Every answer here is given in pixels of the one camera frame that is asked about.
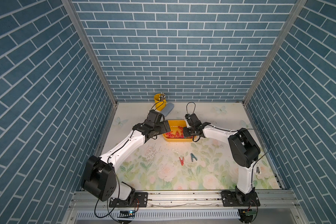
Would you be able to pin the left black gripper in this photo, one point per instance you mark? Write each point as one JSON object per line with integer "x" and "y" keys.
{"x": 163, "y": 129}

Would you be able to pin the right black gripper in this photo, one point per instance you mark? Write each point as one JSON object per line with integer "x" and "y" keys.
{"x": 185, "y": 130}

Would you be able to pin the yellow storage box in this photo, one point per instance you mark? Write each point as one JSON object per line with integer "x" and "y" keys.
{"x": 178, "y": 123}

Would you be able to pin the teal clothespin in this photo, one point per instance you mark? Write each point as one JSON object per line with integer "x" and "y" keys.
{"x": 193, "y": 157}

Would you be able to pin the red clothespin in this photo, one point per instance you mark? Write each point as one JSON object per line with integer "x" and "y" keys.
{"x": 181, "y": 160}

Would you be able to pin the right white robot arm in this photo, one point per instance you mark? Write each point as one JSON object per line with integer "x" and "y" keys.
{"x": 244, "y": 148}

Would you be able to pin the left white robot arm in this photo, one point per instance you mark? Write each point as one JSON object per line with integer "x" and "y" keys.
{"x": 100, "y": 173}

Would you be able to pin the grey glasses case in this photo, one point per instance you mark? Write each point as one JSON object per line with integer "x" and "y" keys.
{"x": 167, "y": 109}

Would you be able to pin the yellow pen cup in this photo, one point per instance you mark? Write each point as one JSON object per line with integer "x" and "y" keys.
{"x": 160, "y": 101}

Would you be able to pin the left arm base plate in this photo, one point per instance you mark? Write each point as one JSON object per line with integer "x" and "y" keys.
{"x": 138, "y": 199}

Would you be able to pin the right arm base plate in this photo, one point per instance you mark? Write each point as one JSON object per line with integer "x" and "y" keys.
{"x": 238, "y": 198}

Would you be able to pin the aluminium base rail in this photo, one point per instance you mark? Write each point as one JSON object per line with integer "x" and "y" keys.
{"x": 188, "y": 207}

